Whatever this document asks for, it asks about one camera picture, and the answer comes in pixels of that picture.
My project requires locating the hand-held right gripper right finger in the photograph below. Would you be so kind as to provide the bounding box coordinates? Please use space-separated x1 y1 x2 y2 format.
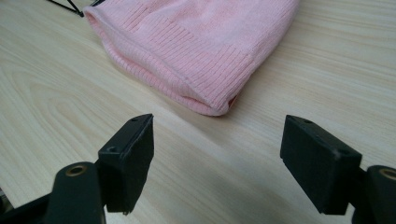
279 114 363 217

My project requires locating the pink knitted beanie hat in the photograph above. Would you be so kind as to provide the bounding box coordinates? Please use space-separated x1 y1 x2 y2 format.
82 0 301 118

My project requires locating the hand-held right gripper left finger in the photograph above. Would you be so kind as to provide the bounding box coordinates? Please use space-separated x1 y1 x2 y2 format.
97 113 155 216

